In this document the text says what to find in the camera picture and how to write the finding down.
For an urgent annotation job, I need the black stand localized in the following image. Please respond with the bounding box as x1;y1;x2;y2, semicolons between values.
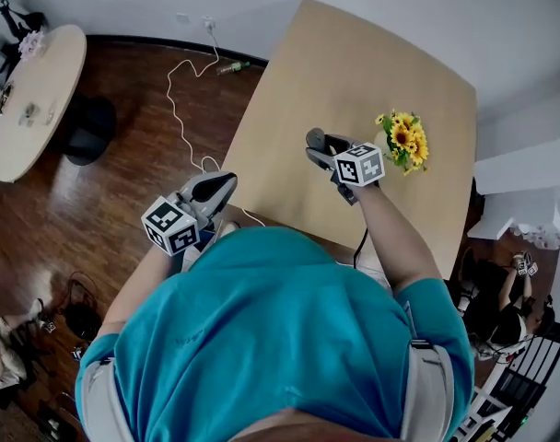
0;0;49;76

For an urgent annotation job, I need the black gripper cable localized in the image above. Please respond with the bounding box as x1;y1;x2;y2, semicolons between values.
352;227;370;270

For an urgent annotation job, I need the dark small object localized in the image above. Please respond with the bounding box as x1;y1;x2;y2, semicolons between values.
0;81;16;115

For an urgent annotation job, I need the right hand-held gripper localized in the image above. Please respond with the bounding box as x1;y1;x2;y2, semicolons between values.
305;133;386;207

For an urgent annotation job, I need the beige bag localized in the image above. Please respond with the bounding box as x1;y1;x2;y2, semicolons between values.
0;313;29;393

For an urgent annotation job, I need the round wooden table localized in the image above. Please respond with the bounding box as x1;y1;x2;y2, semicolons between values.
0;24;88;183

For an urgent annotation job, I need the person's teal shirt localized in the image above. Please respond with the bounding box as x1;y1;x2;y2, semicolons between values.
75;226;475;441

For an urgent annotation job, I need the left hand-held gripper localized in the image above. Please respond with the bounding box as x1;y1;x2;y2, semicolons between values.
140;171;239;258

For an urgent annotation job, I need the black metal railing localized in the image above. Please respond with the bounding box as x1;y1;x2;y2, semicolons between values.
463;322;560;442

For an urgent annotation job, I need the pink flower bunch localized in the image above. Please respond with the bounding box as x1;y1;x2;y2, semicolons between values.
17;29;46;60

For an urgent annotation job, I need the black round table base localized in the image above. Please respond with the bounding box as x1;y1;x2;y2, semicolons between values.
49;93;119;167

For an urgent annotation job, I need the person's left forearm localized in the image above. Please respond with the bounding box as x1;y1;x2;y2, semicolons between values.
97;245;192;327

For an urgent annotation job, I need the person's right forearm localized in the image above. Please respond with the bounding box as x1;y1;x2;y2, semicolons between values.
356;182;431;294

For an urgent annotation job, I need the yellow sunflower bouquet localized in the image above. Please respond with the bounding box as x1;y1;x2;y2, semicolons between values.
374;109;431;177

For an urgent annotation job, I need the grey computer mouse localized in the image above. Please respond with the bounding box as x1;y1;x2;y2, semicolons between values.
305;127;330;151

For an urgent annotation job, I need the green plastic bottle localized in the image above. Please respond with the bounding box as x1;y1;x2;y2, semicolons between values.
216;61;252;76

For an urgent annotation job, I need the white cable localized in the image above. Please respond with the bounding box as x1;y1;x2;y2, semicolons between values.
165;23;267;228

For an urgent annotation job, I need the small glass jar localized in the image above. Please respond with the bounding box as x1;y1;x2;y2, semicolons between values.
17;102;41;128

